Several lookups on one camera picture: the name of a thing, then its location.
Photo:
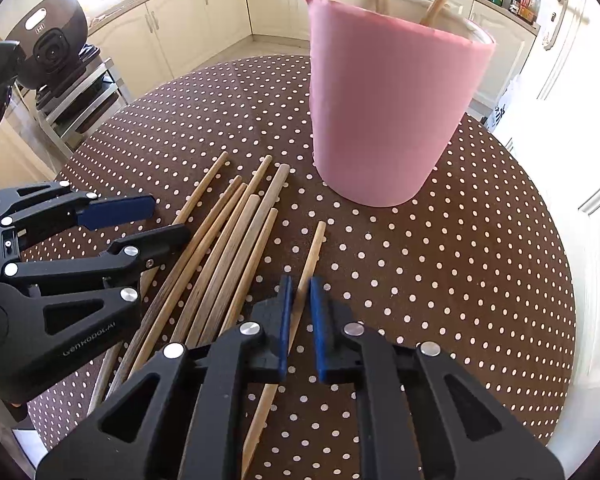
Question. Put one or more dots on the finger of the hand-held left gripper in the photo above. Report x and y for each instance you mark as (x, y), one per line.
(150, 242)
(115, 211)

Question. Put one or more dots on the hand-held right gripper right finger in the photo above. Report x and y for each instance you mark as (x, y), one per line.
(318, 332)

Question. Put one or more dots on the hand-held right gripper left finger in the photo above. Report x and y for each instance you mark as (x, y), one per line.
(283, 332)

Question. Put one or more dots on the group of wooden chopsticks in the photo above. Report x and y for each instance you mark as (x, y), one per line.
(231, 251)

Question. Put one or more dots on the pink cup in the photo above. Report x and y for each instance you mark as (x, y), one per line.
(380, 110)

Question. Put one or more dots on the metal rack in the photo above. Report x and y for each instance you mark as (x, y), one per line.
(95, 90)

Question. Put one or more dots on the dark round appliance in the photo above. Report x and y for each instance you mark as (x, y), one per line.
(55, 15)

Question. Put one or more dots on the cream lower kitchen cabinets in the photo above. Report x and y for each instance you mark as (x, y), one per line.
(190, 15)

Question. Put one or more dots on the white printed bag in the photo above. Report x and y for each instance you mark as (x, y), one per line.
(502, 110)

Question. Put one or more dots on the white door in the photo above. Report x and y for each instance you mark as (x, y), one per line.
(555, 125)

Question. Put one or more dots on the orange label bottle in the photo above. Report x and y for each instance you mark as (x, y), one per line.
(530, 7)

